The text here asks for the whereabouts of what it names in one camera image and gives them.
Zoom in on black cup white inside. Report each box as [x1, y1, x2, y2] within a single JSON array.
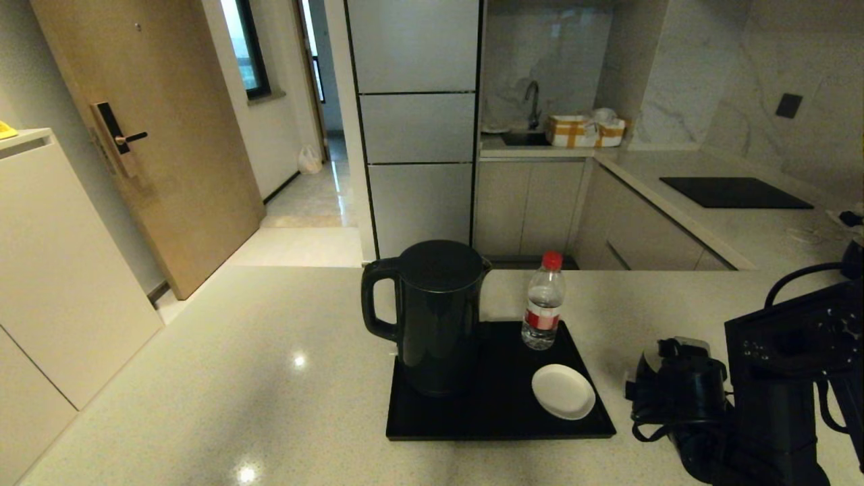
[[638, 340, 676, 399]]

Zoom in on clear bottle red cap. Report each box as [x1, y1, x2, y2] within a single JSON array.
[[521, 250, 567, 351]]

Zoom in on black electric kettle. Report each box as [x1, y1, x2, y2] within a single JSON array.
[[361, 240, 493, 396]]

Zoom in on white saucer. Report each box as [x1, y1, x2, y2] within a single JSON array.
[[531, 364, 597, 421]]

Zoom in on black rectangular tray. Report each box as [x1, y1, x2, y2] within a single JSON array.
[[385, 319, 617, 441]]

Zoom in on black induction cooktop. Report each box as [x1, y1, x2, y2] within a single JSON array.
[[659, 176, 815, 209]]

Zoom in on beige kitchen base cabinets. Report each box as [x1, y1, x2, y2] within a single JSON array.
[[472, 158, 736, 271]]

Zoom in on dark blue jar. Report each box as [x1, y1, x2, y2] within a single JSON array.
[[841, 240, 864, 279]]

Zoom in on yellow checked cloth box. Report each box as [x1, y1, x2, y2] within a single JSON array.
[[593, 107, 630, 147], [545, 114, 598, 148]]

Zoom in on dark kitchen faucet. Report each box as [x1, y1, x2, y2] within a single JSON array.
[[524, 80, 541, 130]]

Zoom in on tall grey refrigerator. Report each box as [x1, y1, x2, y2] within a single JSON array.
[[344, 0, 481, 263]]

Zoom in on light wooden door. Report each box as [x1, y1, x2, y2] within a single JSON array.
[[30, 0, 266, 300]]

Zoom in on dark-framed window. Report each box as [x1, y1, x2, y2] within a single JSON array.
[[220, 0, 272, 102]]

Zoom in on white side cabinet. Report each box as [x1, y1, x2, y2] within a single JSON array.
[[0, 128, 165, 486]]

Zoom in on black door lock handle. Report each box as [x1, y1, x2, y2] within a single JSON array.
[[91, 101, 149, 178]]

